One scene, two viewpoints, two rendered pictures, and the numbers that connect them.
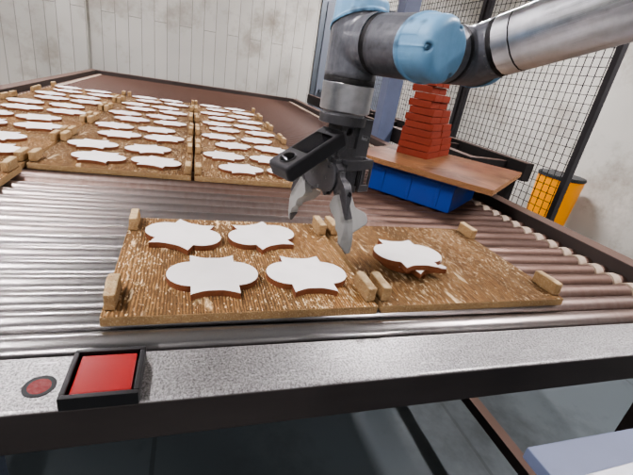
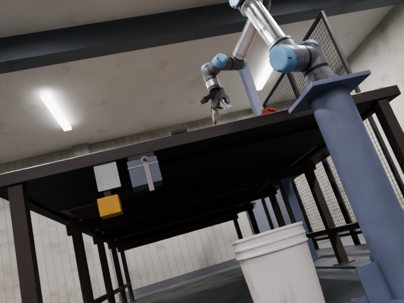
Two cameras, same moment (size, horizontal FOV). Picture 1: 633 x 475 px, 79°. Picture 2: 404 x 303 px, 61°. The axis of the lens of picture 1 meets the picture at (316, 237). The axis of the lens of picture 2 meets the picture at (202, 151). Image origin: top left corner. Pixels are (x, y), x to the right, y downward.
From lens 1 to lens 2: 152 cm
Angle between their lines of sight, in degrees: 40
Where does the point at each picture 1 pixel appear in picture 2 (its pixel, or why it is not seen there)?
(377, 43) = (210, 66)
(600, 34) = (245, 40)
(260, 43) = not seen: hidden behind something
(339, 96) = (210, 82)
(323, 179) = (216, 101)
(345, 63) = (207, 76)
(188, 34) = not seen: hidden behind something
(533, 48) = (240, 50)
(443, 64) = (223, 60)
